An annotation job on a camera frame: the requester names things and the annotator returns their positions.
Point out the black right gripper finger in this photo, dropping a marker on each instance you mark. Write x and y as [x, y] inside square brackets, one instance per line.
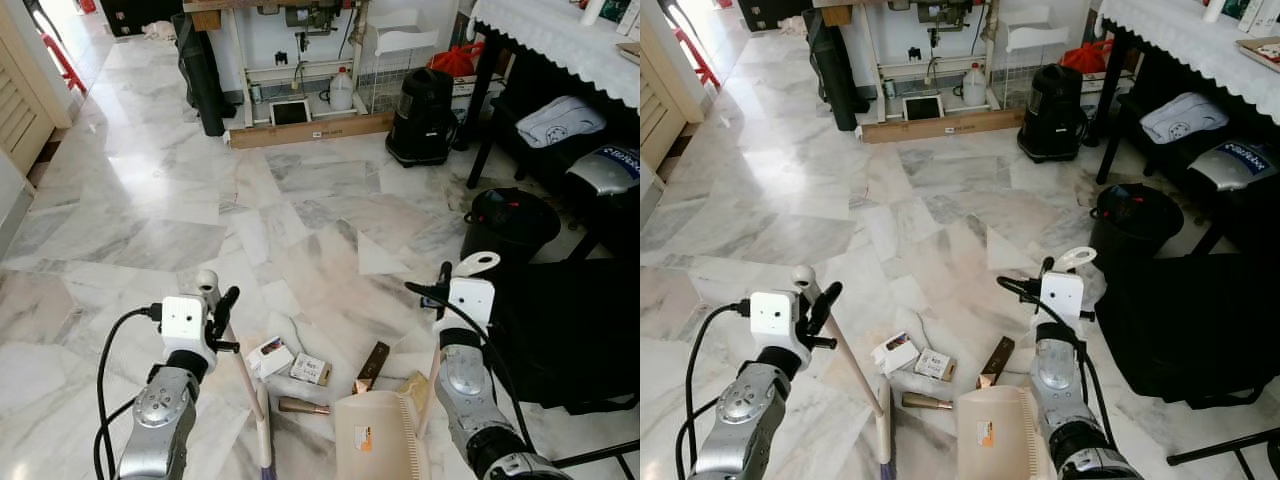
[1045, 268]
[445, 275]

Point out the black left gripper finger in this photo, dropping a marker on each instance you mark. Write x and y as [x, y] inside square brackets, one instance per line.
[228, 300]
[826, 298]

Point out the small white carton box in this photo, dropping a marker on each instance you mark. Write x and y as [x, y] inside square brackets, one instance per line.
[897, 353]
[270, 358]

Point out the yellow crumpled wrapper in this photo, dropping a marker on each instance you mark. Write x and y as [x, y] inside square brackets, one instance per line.
[414, 384]

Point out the small white brown packet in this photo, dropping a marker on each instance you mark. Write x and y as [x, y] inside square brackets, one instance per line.
[935, 365]
[310, 370]

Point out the black fabric bag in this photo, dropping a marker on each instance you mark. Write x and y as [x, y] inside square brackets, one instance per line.
[570, 340]
[1190, 330]

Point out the black canister vacuum cleaner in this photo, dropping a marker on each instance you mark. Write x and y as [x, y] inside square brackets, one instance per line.
[1055, 110]
[425, 115]

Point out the long brown cardboard box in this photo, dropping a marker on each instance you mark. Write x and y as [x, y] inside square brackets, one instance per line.
[320, 130]
[950, 125]

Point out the white grey padded bag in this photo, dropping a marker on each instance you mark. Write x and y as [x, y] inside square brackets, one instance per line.
[1185, 118]
[560, 122]

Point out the white plastic jug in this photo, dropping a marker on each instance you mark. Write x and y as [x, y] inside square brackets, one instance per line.
[341, 92]
[974, 88]

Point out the white framed black pedal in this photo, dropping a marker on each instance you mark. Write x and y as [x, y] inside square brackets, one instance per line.
[290, 112]
[922, 108]

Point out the red cloth bag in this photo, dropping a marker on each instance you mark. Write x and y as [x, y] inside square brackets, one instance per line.
[455, 62]
[1085, 58]

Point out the black metal stand leg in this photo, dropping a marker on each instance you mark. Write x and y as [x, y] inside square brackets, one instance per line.
[600, 455]
[1220, 445]

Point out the black rolled mat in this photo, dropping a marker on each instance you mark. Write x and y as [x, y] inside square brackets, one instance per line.
[838, 75]
[205, 80]

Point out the white plastic shelf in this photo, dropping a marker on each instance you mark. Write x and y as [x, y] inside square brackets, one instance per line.
[405, 42]
[1040, 38]

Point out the white sewing machine table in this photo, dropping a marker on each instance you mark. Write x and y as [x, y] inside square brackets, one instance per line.
[265, 72]
[895, 68]

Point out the wooden louvre door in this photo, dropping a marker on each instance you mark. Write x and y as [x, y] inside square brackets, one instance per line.
[25, 110]
[660, 110]

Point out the black table with white cloth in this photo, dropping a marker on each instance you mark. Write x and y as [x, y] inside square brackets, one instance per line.
[560, 40]
[1180, 35]

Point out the white crumpled cloth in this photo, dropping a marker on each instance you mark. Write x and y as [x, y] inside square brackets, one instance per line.
[795, 27]
[160, 31]

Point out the dark sewing machine motor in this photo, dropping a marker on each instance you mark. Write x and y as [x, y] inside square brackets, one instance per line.
[940, 12]
[305, 15]

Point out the wooden tray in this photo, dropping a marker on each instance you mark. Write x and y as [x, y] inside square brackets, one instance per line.
[1260, 50]
[630, 50]

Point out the black box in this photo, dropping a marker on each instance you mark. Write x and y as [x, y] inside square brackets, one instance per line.
[140, 12]
[775, 10]

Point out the white bottle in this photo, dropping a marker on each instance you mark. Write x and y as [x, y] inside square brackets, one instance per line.
[1215, 10]
[595, 12]

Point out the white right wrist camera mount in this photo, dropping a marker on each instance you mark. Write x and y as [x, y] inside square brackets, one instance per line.
[1063, 298]
[472, 305]

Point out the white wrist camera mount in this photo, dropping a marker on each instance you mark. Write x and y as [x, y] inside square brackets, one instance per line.
[772, 318]
[1063, 298]
[183, 320]
[472, 305]

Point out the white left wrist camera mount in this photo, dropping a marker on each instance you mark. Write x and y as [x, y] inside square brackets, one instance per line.
[183, 320]
[772, 318]

